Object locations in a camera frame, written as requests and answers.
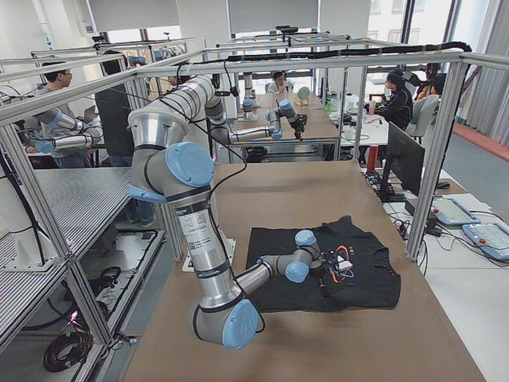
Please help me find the red cylinder bottle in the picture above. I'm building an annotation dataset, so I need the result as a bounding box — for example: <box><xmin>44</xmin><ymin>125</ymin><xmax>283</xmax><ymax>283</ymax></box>
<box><xmin>367</xmin><ymin>145</ymin><xmax>379</xmax><ymax>173</ymax></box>

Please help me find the person grey sweater left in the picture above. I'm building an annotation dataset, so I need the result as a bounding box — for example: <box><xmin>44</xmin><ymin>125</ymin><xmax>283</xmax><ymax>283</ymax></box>
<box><xmin>15</xmin><ymin>61</ymin><xmax>104</xmax><ymax>169</ymax></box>

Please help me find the person white shirt back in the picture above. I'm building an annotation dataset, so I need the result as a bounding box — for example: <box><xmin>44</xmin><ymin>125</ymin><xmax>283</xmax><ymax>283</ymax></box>
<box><xmin>266</xmin><ymin>71</ymin><xmax>293</xmax><ymax>94</ymax></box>

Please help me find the teach pendant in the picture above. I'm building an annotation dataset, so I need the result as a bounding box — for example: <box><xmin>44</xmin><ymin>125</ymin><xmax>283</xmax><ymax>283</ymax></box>
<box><xmin>461</xmin><ymin>223</ymin><xmax>508</xmax><ymax>261</ymax></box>
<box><xmin>430</xmin><ymin>197</ymin><xmax>480</xmax><ymax>226</ymax></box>

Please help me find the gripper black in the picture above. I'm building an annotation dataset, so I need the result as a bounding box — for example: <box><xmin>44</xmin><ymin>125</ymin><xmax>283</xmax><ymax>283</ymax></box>
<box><xmin>309</xmin><ymin>259</ymin><xmax>328</xmax><ymax>298</ymax></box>
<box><xmin>289</xmin><ymin>114</ymin><xmax>308</xmax><ymax>131</ymax></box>

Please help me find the near teach pendant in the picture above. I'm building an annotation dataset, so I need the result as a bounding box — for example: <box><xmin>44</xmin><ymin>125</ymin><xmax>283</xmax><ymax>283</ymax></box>
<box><xmin>461</xmin><ymin>223</ymin><xmax>508</xmax><ymax>261</ymax></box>

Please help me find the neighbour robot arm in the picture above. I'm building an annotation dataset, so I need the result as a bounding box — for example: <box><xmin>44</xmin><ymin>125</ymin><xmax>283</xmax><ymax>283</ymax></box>
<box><xmin>33</xmin><ymin>104</ymin><xmax>307</xmax><ymax>154</ymax></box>

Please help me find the far teach pendant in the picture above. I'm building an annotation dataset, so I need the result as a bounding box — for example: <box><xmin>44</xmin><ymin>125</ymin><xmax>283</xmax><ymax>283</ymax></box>
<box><xmin>430</xmin><ymin>197</ymin><xmax>480</xmax><ymax>226</ymax></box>

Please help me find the coiled black cables floor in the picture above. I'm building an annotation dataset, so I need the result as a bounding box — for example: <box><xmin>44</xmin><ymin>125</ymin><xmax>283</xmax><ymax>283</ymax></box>
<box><xmin>42</xmin><ymin>332</ymin><xmax>94</xmax><ymax>372</ymax></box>

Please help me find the black computer monitor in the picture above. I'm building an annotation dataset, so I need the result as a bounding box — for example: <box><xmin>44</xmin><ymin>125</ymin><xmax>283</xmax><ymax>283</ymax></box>
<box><xmin>379</xmin><ymin>122</ymin><xmax>425</xmax><ymax>202</ymax></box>

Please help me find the standing person black coat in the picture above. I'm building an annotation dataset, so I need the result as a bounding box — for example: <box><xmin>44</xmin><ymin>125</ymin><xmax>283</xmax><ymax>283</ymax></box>
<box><xmin>94</xmin><ymin>49</ymin><xmax>156</xmax><ymax>228</ymax></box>

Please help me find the black t-shirt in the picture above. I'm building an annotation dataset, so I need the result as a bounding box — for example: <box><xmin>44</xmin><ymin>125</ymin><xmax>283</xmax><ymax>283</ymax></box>
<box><xmin>249</xmin><ymin>216</ymin><xmax>401</xmax><ymax>313</ymax></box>

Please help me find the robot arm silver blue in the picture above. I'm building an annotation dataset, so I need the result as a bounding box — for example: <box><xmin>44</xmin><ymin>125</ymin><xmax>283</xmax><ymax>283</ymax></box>
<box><xmin>205</xmin><ymin>91</ymin><xmax>308</xmax><ymax>146</ymax></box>
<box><xmin>128</xmin><ymin>76</ymin><xmax>321</xmax><ymax>349</ymax></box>

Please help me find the computer mouse black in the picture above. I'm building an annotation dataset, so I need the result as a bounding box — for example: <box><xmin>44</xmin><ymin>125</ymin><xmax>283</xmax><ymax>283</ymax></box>
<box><xmin>436</xmin><ymin>181</ymin><xmax>450</xmax><ymax>189</ymax></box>

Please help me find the seated person dark jacket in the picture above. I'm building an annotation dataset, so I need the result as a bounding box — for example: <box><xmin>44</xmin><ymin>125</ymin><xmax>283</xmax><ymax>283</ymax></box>
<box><xmin>374</xmin><ymin>69</ymin><xmax>414</xmax><ymax>131</ymax></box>

